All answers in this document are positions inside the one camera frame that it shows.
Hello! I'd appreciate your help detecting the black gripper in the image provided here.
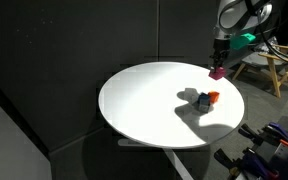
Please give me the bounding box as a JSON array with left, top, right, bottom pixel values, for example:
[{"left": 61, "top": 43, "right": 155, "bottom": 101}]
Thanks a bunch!
[{"left": 211, "top": 38, "right": 232, "bottom": 70}]

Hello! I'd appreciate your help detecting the pink block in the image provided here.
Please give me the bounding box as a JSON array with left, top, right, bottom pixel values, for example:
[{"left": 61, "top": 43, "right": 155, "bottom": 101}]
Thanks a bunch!
[{"left": 208, "top": 66, "right": 227, "bottom": 81}]

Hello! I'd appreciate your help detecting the orange block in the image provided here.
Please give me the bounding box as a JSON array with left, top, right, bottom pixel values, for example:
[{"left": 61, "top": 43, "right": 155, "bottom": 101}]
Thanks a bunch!
[{"left": 207, "top": 90, "right": 221, "bottom": 104}]

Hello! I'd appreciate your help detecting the blue block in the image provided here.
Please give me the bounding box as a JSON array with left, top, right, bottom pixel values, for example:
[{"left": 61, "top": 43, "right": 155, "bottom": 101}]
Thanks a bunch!
[{"left": 197, "top": 92, "right": 211, "bottom": 106}]

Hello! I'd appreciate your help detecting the grey block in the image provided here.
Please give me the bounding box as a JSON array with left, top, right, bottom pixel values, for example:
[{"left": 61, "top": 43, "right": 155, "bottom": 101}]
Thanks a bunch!
[{"left": 198, "top": 102, "right": 212, "bottom": 113}]

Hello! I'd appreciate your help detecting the wooden sawhorse stand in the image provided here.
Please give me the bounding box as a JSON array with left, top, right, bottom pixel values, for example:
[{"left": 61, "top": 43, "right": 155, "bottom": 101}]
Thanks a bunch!
[{"left": 232, "top": 43, "right": 288, "bottom": 99}]

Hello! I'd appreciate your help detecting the black clamp with red tip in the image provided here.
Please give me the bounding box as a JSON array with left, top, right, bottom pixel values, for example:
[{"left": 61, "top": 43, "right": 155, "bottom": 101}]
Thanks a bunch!
[{"left": 238, "top": 121, "right": 288, "bottom": 153}]

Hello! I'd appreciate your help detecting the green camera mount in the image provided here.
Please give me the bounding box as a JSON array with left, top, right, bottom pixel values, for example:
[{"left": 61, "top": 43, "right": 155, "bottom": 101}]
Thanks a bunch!
[{"left": 229, "top": 32, "right": 257, "bottom": 51}]

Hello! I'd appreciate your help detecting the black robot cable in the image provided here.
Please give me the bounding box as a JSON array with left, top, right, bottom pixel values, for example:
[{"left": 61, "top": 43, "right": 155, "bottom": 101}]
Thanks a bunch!
[{"left": 243, "top": 0, "right": 288, "bottom": 67}]

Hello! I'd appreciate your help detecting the purple handled clamp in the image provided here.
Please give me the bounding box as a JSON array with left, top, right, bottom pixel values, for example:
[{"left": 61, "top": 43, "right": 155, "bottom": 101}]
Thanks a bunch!
[{"left": 213, "top": 147, "right": 281, "bottom": 180}]

